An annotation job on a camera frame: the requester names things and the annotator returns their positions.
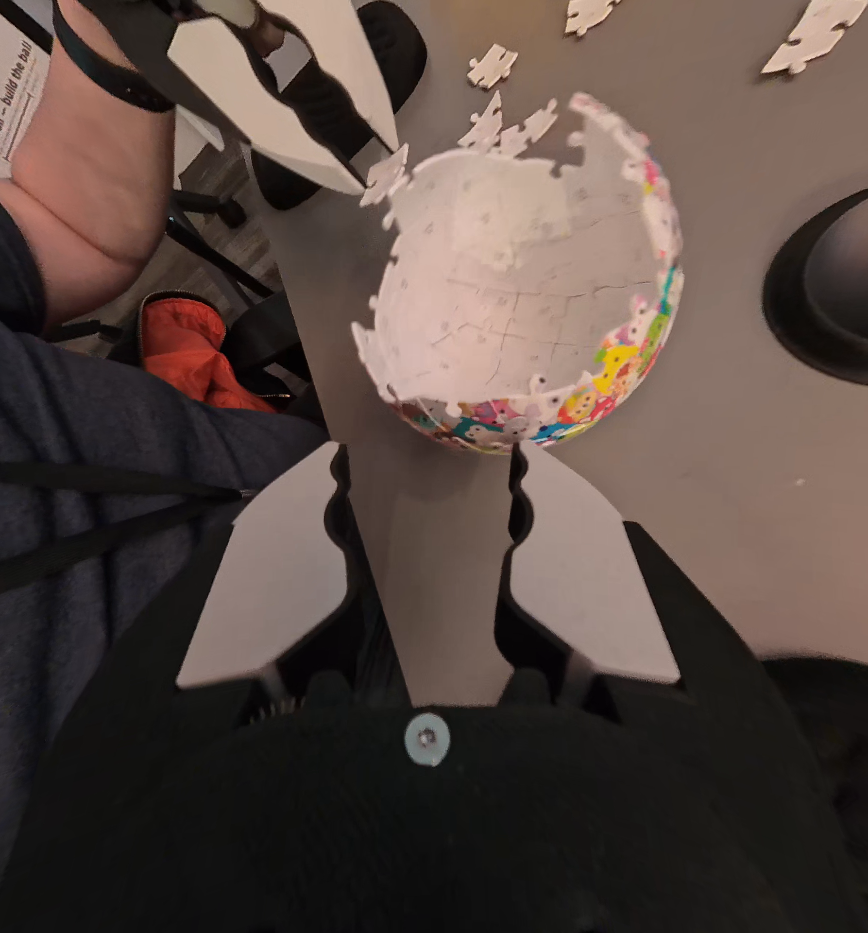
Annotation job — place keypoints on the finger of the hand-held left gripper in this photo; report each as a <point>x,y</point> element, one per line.
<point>339,51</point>
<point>222,80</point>

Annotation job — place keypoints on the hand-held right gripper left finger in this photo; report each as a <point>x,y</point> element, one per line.
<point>273,583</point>

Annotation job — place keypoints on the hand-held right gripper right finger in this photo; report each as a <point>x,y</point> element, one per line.
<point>594,590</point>

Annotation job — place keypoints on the half-built puzzle ball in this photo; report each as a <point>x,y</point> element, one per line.
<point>514,255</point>

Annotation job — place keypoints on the black puzzle ball stand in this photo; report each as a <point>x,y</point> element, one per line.
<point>842,291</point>

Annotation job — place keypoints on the person's left forearm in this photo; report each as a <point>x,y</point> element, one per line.
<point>77,182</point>

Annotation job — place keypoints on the joined white puzzle pieces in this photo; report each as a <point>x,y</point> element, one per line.
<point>812,36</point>

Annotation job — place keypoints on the person's left hand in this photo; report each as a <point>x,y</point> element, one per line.
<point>267,33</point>

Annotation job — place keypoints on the black wristband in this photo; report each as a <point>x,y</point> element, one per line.
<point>113,76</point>

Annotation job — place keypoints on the black chair base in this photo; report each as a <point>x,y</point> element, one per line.
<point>215,208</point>

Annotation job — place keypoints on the white printed task card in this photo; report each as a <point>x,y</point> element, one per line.
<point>11,109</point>

